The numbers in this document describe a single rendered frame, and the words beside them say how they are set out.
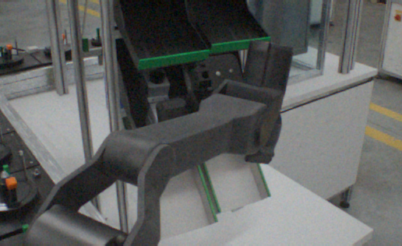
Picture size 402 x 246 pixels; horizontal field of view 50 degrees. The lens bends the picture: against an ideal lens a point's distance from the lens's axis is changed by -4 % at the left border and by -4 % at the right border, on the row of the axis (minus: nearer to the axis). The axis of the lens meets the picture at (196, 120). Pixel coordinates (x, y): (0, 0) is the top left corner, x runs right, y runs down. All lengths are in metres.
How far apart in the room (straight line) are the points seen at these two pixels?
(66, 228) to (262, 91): 0.29
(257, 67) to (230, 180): 0.53
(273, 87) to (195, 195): 0.48
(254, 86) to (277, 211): 0.74
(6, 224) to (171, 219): 0.38
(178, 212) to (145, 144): 0.63
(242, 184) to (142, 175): 0.73
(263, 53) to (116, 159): 0.26
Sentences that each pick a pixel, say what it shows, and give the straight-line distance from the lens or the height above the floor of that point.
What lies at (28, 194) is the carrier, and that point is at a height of 0.99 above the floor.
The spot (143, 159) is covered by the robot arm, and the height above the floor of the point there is 1.44.
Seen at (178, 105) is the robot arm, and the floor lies 1.35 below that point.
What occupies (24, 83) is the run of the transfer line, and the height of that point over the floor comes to 0.91.
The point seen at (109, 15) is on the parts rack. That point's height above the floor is 1.42.
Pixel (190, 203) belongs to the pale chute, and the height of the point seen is 1.03.
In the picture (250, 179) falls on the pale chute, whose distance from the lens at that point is 1.05.
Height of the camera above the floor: 1.60
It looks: 26 degrees down
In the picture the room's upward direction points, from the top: straight up
